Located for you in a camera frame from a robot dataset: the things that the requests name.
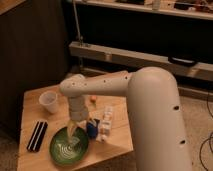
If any black case handle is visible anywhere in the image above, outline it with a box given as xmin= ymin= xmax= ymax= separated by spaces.
xmin=168 ymin=57 xmax=198 ymax=67

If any black floor cable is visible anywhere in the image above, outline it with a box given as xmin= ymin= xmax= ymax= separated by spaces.
xmin=199 ymin=89 xmax=213 ymax=171

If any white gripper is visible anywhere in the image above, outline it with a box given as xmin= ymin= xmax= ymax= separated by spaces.
xmin=67 ymin=96 xmax=89 ymax=137

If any orange red pepper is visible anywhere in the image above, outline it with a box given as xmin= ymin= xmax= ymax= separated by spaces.
xmin=90 ymin=95 xmax=97 ymax=107

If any green patterned plate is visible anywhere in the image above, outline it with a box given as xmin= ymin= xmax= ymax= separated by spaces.
xmin=49 ymin=127 xmax=89 ymax=166

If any clear small bottle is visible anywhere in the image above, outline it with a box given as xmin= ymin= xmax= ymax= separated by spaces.
xmin=99 ymin=106 xmax=113 ymax=141

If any black striped rectangular box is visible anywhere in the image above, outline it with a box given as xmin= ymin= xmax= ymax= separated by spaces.
xmin=27 ymin=121 xmax=48 ymax=152

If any metal vertical pole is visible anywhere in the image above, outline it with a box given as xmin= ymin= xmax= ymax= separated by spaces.
xmin=72 ymin=0 xmax=83 ymax=46

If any long metal case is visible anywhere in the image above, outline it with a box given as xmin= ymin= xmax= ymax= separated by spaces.
xmin=69 ymin=41 xmax=213 ymax=81

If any blue sponge block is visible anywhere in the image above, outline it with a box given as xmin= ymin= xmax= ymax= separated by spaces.
xmin=86 ymin=119 xmax=100 ymax=139

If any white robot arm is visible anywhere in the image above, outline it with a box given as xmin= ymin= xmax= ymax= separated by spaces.
xmin=60 ymin=67 xmax=192 ymax=171

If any white shelf board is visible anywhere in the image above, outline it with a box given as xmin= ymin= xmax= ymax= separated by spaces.
xmin=75 ymin=0 xmax=213 ymax=21

